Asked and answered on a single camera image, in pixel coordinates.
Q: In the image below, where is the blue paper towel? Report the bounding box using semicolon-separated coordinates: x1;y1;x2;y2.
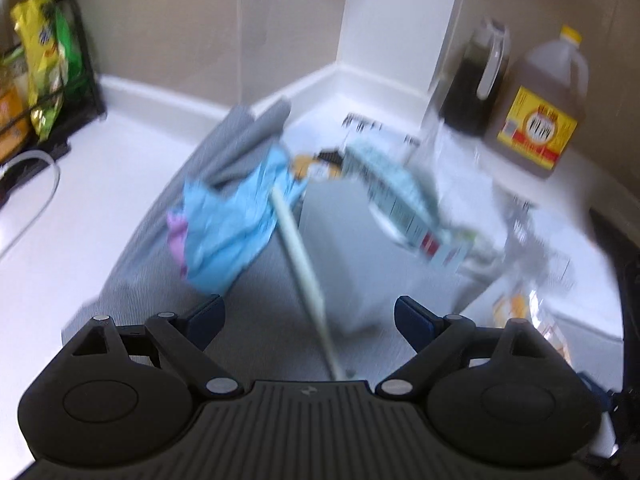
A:
166;146;307;296

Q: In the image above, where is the light blue carton box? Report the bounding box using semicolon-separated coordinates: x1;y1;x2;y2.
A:
342;141;473;272

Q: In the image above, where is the white plastic stick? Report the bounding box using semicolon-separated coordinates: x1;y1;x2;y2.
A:
269;185;347;382

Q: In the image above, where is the checkered printed paper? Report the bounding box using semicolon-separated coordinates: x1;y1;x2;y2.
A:
341;113;421;148

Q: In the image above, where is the clear plastic bag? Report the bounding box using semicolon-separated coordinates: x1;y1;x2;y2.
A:
410;79;570;361

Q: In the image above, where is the grey counter mat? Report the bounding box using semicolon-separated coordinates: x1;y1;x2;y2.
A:
62;96;626;386

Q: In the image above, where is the black wok pan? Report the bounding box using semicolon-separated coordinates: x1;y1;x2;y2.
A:
589;208;639;391

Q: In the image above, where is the dark soy sauce bottle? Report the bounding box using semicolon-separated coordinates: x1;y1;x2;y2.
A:
439;18;511;136

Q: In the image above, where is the black spice rack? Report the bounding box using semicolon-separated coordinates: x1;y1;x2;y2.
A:
0;0;109;166

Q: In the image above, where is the large amber oil jug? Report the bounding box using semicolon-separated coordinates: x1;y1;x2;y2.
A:
484;25;589;179

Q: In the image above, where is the yellow green snack bag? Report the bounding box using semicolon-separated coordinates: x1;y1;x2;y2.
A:
11;0;86;141

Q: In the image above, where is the white charging cable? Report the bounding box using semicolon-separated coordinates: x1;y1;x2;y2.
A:
0;148;62;261

